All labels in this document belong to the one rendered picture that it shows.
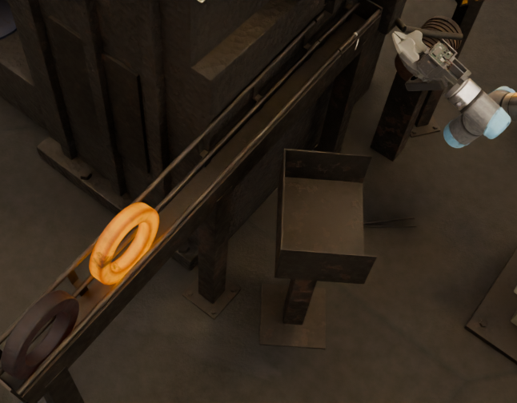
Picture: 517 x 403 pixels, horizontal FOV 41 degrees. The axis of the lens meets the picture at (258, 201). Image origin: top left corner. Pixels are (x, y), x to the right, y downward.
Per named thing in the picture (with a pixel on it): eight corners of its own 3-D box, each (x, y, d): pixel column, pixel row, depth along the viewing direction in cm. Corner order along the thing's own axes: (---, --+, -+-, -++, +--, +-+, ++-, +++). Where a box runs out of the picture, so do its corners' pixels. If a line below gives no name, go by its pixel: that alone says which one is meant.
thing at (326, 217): (257, 362, 208) (280, 249, 146) (260, 281, 221) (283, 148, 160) (325, 366, 208) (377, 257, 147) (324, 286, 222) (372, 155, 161)
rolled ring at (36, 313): (74, 282, 135) (60, 273, 135) (5, 358, 125) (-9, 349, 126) (84, 322, 150) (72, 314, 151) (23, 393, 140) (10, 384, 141)
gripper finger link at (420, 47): (408, 15, 174) (435, 41, 174) (397, 29, 179) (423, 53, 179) (402, 22, 172) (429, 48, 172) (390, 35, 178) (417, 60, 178)
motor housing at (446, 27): (361, 150, 251) (397, 44, 206) (393, 113, 261) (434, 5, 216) (391, 169, 248) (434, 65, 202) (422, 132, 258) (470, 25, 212)
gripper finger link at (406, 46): (402, 22, 172) (429, 48, 172) (390, 35, 178) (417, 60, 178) (395, 29, 171) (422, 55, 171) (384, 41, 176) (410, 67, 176)
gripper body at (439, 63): (441, 35, 173) (476, 69, 173) (422, 53, 180) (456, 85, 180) (425, 53, 169) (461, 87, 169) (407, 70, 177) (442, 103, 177)
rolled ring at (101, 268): (116, 294, 153) (104, 285, 154) (166, 227, 158) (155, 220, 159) (90, 271, 136) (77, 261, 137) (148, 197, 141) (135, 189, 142)
